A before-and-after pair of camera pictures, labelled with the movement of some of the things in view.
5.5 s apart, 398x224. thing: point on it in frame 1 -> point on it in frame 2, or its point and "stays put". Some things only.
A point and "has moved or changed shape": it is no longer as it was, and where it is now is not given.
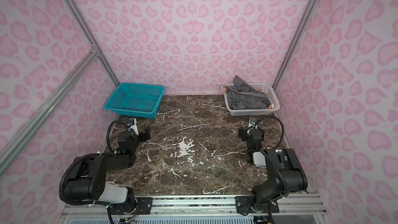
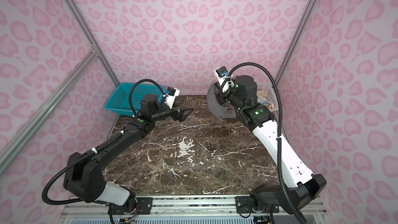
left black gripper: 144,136 -> 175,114
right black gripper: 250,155 -> 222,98
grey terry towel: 241,95 has moved or changed shape
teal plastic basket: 138,99 stays put
